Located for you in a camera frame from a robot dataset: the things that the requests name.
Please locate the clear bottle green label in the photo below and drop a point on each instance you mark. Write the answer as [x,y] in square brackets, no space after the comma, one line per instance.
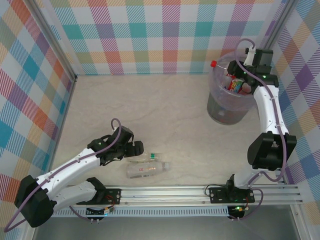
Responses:
[153,156]

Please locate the Coke bottle red label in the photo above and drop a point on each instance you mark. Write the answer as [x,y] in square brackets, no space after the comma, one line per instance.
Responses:
[214,63]

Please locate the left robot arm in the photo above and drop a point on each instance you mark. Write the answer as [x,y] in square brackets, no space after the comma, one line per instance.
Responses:
[70,165]

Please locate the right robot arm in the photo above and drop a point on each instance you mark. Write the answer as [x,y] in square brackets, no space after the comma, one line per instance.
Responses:
[268,110]

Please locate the large clear bottle red print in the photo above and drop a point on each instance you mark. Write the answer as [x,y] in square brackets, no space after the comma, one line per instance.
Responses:
[147,170]

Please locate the black controller board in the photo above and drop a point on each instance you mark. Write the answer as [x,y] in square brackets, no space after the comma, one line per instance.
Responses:
[237,209]
[96,212]

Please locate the aluminium corner post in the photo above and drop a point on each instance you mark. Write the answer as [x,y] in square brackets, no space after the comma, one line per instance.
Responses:
[53,42]
[281,17]

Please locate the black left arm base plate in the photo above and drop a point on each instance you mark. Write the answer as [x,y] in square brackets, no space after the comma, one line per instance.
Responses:
[112,196]

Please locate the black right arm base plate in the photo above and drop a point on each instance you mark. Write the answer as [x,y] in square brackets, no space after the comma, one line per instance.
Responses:
[217,195]

